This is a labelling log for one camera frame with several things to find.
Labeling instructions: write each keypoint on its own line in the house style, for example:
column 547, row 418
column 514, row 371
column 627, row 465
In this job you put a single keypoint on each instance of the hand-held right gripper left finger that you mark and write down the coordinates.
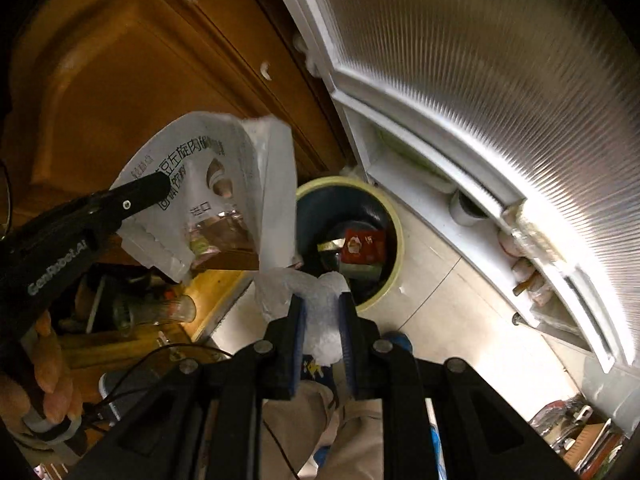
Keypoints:
column 300, row 330

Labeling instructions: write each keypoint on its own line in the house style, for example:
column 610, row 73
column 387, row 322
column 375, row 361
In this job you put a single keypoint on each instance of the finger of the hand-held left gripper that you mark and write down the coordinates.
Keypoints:
column 145, row 190

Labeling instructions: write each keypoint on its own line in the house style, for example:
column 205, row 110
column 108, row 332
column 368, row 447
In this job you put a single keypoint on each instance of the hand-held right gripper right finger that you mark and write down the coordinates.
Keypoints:
column 345, row 332

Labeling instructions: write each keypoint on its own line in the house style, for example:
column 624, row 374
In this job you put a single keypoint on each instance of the clear plastic bag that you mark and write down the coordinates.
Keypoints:
column 320, row 310

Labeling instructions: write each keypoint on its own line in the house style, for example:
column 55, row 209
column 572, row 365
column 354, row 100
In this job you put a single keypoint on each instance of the silver white foil pouch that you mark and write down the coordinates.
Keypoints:
column 220, row 160

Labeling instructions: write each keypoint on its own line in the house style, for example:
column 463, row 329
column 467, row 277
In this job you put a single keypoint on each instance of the red snack packet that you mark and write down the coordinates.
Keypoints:
column 360, row 246

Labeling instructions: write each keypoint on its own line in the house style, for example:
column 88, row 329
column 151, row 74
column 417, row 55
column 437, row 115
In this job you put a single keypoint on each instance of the round dark trash bin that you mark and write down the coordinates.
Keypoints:
column 325, row 210

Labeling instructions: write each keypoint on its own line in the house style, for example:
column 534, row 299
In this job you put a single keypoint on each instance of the person's left hand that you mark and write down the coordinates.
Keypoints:
column 55, row 370

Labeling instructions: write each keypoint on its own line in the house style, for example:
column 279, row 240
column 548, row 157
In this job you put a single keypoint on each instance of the person's beige trouser leg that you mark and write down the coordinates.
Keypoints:
column 310, row 425

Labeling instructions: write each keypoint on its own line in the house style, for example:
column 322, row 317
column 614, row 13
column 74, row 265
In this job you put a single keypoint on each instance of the clear glass jar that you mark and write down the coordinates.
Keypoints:
column 150, row 310

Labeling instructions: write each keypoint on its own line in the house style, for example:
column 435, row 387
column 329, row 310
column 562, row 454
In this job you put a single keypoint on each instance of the brown wooden cabinet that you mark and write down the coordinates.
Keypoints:
column 125, row 60

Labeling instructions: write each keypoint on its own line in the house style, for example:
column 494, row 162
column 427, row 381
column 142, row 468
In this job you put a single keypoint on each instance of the white jar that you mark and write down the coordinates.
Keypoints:
column 465, row 207

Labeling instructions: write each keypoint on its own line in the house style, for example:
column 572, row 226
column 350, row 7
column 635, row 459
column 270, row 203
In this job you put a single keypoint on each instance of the clear glass bottle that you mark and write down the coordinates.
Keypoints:
column 537, row 240

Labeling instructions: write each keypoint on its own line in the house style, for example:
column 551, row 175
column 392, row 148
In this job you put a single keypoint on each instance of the cardboard box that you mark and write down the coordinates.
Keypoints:
column 590, row 440

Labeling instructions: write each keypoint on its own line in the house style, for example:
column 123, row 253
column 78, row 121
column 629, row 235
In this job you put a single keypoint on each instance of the white cabinet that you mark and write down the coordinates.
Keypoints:
column 475, row 85

